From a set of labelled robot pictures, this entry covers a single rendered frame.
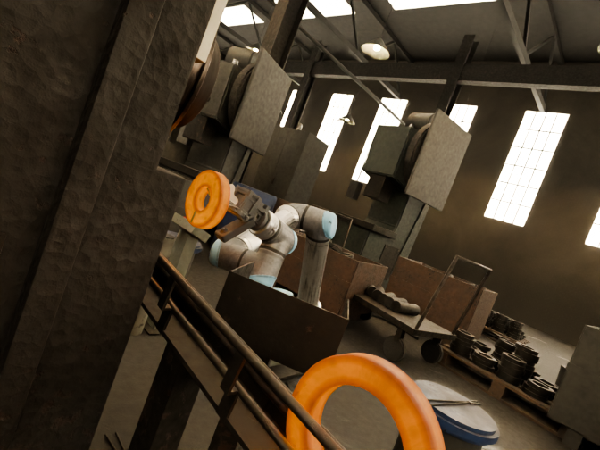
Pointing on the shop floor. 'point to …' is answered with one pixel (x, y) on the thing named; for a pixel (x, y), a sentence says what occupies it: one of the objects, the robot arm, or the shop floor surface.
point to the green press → (403, 186)
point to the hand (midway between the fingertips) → (210, 192)
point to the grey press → (234, 117)
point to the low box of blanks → (334, 277)
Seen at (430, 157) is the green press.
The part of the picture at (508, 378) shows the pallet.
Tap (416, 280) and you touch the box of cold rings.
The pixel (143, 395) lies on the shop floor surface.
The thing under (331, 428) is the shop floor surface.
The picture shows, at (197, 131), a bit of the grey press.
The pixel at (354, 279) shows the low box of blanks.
